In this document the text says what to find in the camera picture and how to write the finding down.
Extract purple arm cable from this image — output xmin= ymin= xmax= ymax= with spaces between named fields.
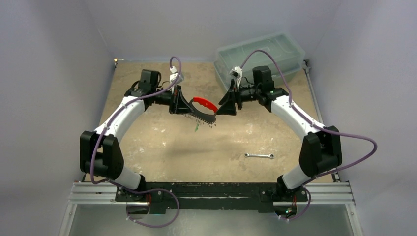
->
xmin=90 ymin=56 xmax=183 ymax=229
xmin=239 ymin=49 xmax=379 ymax=222

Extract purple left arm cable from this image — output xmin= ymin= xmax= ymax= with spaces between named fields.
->
xmin=90 ymin=56 xmax=183 ymax=229

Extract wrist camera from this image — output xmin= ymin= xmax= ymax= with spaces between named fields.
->
xmin=229 ymin=66 xmax=243 ymax=89
xmin=169 ymin=66 xmax=184 ymax=85

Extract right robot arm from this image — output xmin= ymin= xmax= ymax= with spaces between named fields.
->
xmin=217 ymin=66 xmax=342 ymax=200

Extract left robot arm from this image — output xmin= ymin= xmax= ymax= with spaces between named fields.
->
xmin=80 ymin=66 xmax=197 ymax=201

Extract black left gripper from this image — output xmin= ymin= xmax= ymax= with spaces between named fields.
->
xmin=151 ymin=85 xmax=194 ymax=114

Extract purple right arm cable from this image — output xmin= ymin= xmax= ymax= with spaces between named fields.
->
xmin=239 ymin=49 xmax=379 ymax=222

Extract clear plastic storage bin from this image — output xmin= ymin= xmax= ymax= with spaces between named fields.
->
xmin=214 ymin=32 xmax=305 ymax=91

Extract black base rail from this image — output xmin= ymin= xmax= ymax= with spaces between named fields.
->
xmin=115 ymin=182 xmax=308 ymax=214

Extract steel key organizer red handle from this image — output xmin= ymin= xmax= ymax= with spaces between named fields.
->
xmin=184 ymin=97 xmax=218 ymax=128

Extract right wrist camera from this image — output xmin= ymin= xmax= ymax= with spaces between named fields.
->
xmin=229 ymin=66 xmax=243 ymax=89

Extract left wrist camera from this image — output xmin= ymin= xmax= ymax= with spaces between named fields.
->
xmin=169 ymin=66 xmax=184 ymax=85

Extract aluminium frame rail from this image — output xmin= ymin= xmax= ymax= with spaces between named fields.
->
xmin=59 ymin=182 xmax=363 ymax=236

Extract silver combination wrench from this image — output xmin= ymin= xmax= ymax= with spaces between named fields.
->
xmin=244 ymin=153 xmax=274 ymax=159

